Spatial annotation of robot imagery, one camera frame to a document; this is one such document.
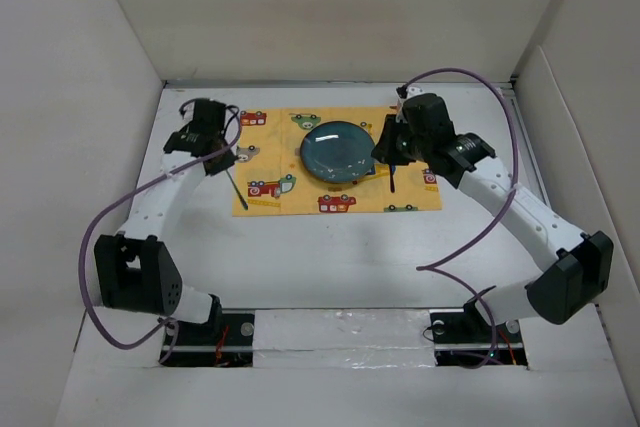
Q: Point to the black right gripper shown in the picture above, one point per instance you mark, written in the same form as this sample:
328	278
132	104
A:
384	149

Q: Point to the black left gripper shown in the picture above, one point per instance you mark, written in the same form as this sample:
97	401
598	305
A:
228	161

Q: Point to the iridescent purple spoon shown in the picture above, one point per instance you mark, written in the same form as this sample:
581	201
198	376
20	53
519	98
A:
392	169

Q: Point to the iridescent fork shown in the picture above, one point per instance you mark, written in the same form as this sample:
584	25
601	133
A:
237	191

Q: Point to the yellow vehicle-print cloth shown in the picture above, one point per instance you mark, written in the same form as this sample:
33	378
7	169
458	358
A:
273	180

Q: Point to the dark teal patterned plate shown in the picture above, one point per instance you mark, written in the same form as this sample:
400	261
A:
337	152

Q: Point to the pink paper cup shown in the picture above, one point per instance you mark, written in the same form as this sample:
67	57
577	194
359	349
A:
396	108

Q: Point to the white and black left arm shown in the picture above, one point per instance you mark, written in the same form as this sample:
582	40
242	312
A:
135	270

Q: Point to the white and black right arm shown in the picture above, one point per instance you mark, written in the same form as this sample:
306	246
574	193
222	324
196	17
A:
575	266

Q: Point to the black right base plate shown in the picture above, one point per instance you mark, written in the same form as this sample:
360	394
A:
459	340

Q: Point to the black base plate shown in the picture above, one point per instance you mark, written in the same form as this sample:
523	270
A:
459	340
228	345

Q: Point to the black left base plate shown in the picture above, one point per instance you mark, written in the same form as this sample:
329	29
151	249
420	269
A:
228	345

